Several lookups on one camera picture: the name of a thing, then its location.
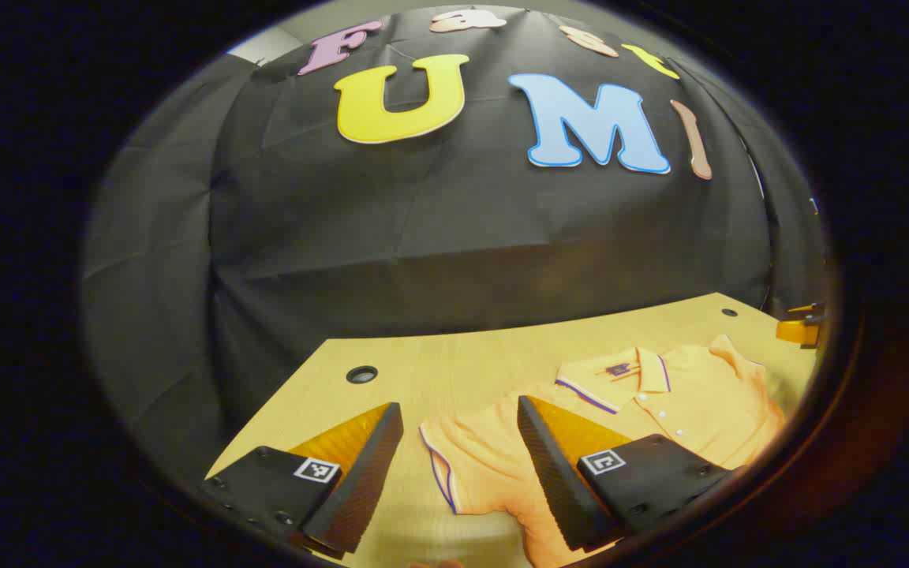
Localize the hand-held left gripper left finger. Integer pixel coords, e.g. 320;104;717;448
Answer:
200;401;406;562

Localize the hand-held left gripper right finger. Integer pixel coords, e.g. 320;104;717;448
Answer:
516;394;743;553

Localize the orange T-shirt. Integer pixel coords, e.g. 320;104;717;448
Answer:
419;334;787;568

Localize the black backdrop cloth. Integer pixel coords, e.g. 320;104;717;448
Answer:
80;6;830;474

